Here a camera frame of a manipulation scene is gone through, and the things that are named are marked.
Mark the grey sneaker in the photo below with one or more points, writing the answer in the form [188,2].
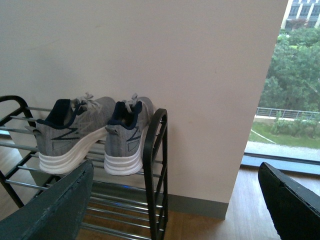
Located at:
[126,134]
[65,137]

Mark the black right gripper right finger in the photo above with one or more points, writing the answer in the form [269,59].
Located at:
[294,209]

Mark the black metal shoe rack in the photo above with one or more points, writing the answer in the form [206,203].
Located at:
[120,208]

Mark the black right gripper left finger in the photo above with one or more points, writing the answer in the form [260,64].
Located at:
[57,213]

